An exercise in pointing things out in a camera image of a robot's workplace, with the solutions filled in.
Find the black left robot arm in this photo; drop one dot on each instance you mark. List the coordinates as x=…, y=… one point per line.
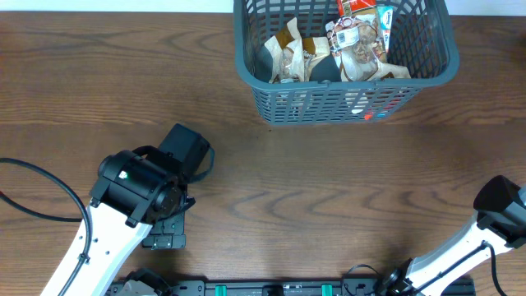
x=139, y=200

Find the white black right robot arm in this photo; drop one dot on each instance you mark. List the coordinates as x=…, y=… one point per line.
x=496, y=227

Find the blue Kleenex tissue pack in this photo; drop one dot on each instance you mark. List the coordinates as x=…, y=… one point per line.
x=385, y=14

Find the grey plastic lattice basket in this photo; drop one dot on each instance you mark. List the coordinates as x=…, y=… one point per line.
x=421, y=39

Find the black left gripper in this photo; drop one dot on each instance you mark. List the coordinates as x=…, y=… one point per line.
x=172, y=233

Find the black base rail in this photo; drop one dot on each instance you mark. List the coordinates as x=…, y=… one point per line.
x=146, y=282

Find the beige brown snack bag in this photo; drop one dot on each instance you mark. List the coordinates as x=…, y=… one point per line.
x=358, y=48

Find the red San Remo spaghetti pack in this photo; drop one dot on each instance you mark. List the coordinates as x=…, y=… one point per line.
x=356, y=7

